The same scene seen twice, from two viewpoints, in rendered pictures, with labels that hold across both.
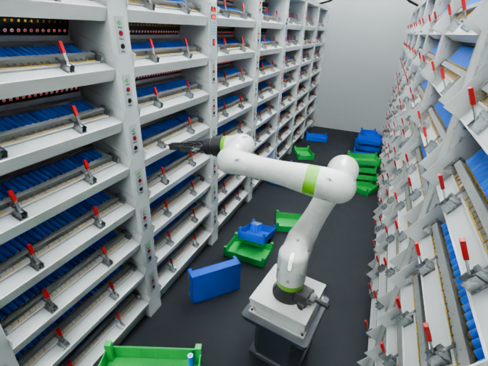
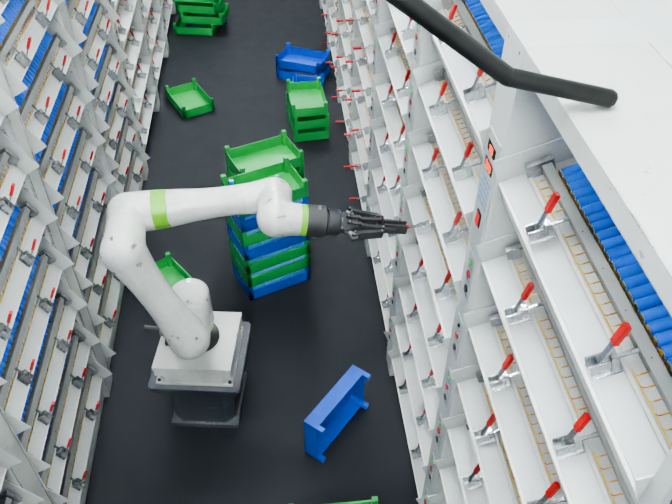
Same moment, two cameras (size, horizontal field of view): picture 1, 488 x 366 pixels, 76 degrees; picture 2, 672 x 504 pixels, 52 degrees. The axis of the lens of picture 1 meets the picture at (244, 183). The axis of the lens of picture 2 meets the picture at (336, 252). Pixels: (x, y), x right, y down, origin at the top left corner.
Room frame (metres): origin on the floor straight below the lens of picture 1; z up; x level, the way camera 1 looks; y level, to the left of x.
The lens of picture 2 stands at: (2.67, -0.54, 2.24)
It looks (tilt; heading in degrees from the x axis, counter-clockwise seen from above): 43 degrees down; 152
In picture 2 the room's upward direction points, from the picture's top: straight up
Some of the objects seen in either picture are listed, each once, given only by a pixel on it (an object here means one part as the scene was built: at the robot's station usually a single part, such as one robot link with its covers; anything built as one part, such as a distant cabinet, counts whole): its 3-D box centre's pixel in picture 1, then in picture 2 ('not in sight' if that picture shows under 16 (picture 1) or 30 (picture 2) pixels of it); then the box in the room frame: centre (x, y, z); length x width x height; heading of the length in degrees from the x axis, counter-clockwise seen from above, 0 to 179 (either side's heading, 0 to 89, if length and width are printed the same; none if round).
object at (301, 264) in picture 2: not in sight; (270, 256); (0.54, 0.26, 0.12); 0.30 x 0.20 x 0.08; 90
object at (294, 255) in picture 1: (293, 263); (192, 310); (1.07, -0.23, 0.52); 0.16 x 0.13 x 0.19; 160
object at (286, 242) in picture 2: not in sight; (268, 229); (0.54, 0.26, 0.28); 0.30 x 0.20 x 0.08; 90
